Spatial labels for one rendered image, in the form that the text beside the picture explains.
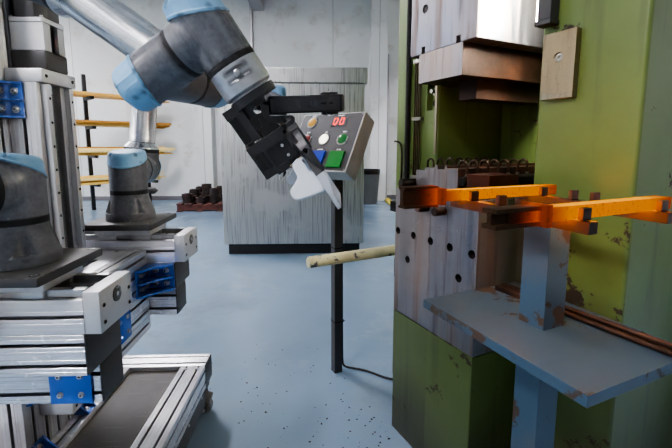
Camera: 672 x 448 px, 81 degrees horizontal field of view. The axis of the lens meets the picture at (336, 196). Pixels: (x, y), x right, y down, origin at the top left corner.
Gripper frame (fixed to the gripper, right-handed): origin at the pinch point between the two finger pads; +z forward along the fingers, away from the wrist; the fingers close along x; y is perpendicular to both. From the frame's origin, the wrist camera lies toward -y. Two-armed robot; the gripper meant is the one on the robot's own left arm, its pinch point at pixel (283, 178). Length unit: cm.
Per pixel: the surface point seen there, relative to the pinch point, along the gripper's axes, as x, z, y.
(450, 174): 33, -4, -55
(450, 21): 31, -50, -54
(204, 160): -587, 16, 200
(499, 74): 29, -35, -70
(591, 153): 58, -11, -82
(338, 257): 5.1, 30.4, -21.3
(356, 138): -4.0, -15.7, -28.8
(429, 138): 3, -16, -56
